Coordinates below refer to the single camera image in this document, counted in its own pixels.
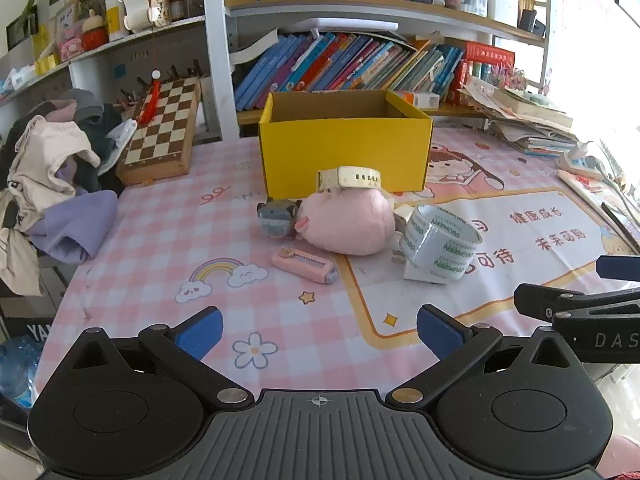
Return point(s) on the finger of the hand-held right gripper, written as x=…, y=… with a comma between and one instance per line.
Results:
x=545, y=300
x=620, y=266

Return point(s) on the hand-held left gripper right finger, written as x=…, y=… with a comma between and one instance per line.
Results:
x=440, y=332

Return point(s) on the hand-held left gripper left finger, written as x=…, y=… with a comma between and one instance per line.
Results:
x=200, y=332

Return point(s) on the clear printed tape roll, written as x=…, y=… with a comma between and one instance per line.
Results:
x=435, y=255

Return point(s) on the pink utility knife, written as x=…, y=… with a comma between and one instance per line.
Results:
x=302, y=262

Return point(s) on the small grey plush toy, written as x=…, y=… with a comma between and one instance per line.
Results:
x=277, y=217

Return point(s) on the pink plush toy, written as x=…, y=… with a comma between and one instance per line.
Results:
x=345, y=220

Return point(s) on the yellow cardboard box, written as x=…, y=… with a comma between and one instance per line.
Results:
x=345, y=152

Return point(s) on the pink checked desktop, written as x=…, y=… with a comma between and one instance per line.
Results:
x=165, y=240

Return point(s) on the picture book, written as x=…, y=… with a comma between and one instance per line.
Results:
x=600, y=200

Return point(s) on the white power strip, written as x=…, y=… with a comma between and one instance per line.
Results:
x=580, y=162

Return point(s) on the stack of papers and books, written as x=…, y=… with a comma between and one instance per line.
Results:
x=530, y=120

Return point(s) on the clear water bottle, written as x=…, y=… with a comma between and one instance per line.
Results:
x=17, y=365

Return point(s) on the wooden chess board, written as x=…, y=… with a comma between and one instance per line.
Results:
x=160, y=125

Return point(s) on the pile of clothes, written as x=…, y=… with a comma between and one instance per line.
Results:
x=50, y=160

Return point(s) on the red tassel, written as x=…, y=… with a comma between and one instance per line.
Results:
x=150, y=105

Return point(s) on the orange and white box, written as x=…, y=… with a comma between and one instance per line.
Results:
x=420, y=99

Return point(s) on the red book box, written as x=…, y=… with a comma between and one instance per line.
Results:
x=490, y=54

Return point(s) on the white shelf unit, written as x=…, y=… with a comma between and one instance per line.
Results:
x=220, y=60

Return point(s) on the white pen holder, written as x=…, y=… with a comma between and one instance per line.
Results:
x=502, y=7

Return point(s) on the row of books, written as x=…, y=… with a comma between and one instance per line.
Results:
x=325, y=65

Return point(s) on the red round ornament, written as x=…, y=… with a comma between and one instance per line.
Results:
x=93, y=34

